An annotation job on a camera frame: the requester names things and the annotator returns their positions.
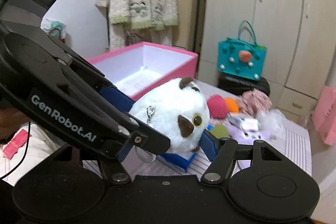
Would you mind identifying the blue wet wipes pack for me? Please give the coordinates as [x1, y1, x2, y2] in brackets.
[156, 153, 197, 173]

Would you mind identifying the beige wardrobe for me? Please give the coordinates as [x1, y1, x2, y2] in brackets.
[198, 0, 335, 121]

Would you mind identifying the teal felt handbag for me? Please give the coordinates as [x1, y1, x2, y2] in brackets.
[217, 20, 268, 81]

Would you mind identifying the green makeup sponge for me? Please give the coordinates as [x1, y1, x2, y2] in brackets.
[210, 124, 229, 139]

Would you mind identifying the white mesh bath pouf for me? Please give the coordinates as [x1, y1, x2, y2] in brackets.
[256, 109, 286, 138]

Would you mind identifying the white owl plush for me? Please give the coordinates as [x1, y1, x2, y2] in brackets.
[129, 77, 210, 159]

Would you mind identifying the striped table cloth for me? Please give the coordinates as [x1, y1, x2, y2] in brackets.
[81, 79, 313, 180]

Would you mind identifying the pink cardboard box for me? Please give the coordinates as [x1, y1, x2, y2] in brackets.
[88, 42, 198, 101]

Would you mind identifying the pink shopping bag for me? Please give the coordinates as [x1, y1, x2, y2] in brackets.
[312, 86, 336, 145]

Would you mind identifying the black suitcase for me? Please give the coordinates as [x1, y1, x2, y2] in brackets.
[217, 73, 270, 96]

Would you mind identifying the purple bunny plush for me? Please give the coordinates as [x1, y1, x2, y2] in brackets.
[226, 119, 270, 144]

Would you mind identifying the pink fluffy heart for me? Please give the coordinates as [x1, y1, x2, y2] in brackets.
[207, 95, 229, 119]

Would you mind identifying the orange makeup sponge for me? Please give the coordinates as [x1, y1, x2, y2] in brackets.
[224, 97, 240, 113]

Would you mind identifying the white tissue pack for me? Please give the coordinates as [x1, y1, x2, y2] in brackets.
[230, 116, 259, 131]

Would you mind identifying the pink floral scrunchie cloth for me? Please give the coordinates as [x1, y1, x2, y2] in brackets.
[236, 89, 272, 117]

